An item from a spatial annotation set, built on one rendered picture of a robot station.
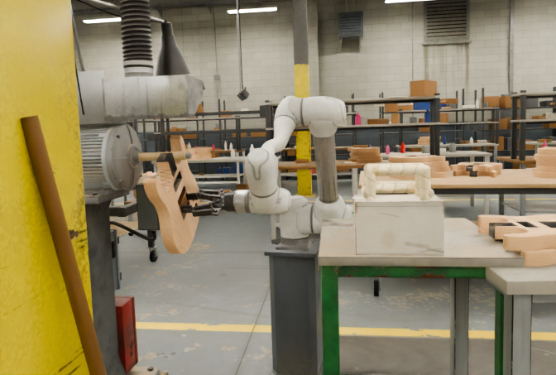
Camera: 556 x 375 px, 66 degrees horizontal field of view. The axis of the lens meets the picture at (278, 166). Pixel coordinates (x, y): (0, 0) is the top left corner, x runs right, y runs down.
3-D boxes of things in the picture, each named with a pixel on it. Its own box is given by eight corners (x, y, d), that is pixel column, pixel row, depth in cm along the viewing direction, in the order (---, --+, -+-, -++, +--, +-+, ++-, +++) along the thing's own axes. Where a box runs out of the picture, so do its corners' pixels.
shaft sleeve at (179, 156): (141, 162, 163) (137, 157, 160) (142, 156, 165) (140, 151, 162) (186, 161, 161) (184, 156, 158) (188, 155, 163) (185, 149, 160)
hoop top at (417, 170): (366, 176, 135) (365, 166, 135) (365, 175, 138) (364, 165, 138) (431, 175, 132) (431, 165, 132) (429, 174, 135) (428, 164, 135)
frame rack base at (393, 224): (356, 255, 136) (354, 202, 135) (353, 242, 151) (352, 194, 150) (444, 256, 133) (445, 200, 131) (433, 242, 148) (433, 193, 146)
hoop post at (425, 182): (420, 200, 133) (420, 170, 132) (419, 199, 136) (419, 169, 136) (431, 200, 133) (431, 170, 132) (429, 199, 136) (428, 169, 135)
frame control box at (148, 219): (102, 247, 183) (98, 187, 181) (125, 234, 204) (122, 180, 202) (156, 247, 180) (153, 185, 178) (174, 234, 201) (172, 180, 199)
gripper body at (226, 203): (235, 216, 164) (212, 216, 165) (239, 202, 171) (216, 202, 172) (232, 201, 159) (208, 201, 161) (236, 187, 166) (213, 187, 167)
